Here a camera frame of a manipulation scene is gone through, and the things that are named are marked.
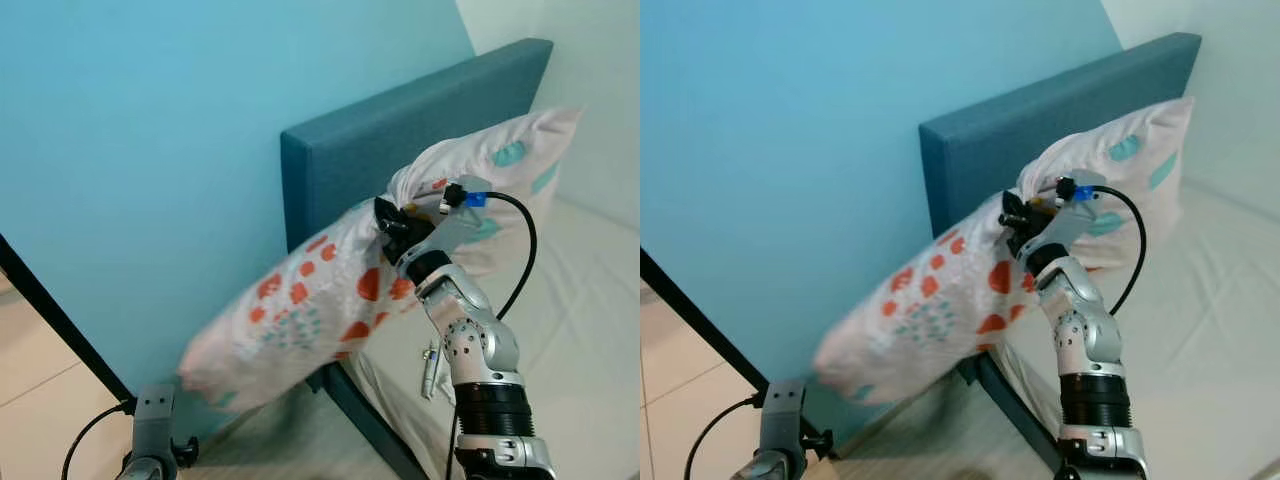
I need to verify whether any blue upholstered headboard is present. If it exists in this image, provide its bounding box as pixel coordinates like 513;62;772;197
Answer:
918;32;1203;241
280;38;554;253

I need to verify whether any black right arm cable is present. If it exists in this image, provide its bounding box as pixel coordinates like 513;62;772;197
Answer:
1085;183;1148;316
445;190;538;480

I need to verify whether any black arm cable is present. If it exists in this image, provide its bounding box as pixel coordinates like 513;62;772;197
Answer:
445;190;538;480
685;395;766;480
62;400;136;480
1085;183;1148;316

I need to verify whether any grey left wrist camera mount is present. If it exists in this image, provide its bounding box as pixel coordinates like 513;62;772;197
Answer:
133;385;179;463
760;378;807;456

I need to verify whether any mattress with beige sheet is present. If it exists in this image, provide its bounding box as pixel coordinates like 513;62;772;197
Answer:
215;195;641;480
850;180;1280;480

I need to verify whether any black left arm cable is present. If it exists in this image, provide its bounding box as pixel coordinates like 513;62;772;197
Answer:
685;395;766;480
62;400;136;480

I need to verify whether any small silver white gadget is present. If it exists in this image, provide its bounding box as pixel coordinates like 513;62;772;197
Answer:
420;340;443;401

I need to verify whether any pink pillow with coloured spots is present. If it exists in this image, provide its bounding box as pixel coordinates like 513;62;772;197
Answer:
178;107;584;411
812;96;1196;406

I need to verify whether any black skirting strip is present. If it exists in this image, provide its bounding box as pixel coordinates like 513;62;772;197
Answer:
640;248;771;386
0;235;136;401

